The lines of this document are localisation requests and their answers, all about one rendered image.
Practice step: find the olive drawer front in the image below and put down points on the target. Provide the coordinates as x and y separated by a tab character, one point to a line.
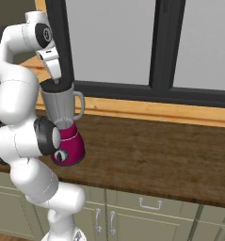
1	179
216	215
96	194
176	204

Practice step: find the dark framed window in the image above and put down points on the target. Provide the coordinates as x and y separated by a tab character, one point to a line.
162	47

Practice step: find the olive wall cupboard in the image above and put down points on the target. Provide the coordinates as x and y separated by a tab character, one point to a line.
13	9

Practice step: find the blender with magenta base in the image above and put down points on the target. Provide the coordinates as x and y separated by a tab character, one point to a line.
70	144

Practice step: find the black blender lid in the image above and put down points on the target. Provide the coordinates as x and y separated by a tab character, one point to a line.
48	85

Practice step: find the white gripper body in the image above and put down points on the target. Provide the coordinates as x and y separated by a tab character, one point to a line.
53	67

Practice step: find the olive cupboard door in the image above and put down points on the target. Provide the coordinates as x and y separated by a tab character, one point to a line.
214	232
7	213
148	227
88	222

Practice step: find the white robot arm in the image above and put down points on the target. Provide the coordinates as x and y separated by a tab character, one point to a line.
16	94

